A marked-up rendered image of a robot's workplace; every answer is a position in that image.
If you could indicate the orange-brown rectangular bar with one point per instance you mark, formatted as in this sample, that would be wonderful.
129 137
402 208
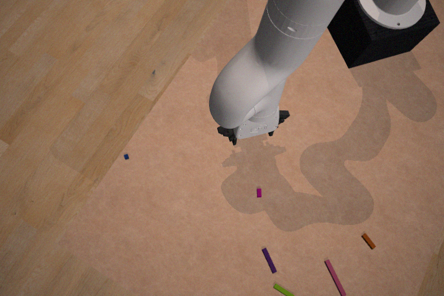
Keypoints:
368 241

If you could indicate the purple rod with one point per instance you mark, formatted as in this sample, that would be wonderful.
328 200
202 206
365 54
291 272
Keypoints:
269 260

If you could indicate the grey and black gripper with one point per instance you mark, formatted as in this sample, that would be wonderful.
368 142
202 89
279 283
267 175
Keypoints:
250 129

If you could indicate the pink rod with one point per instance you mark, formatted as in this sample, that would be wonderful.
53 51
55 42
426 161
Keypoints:
335 278

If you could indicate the lime green rod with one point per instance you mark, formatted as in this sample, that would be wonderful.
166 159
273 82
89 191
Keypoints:
282 290

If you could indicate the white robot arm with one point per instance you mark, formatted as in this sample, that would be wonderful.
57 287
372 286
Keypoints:
288 31

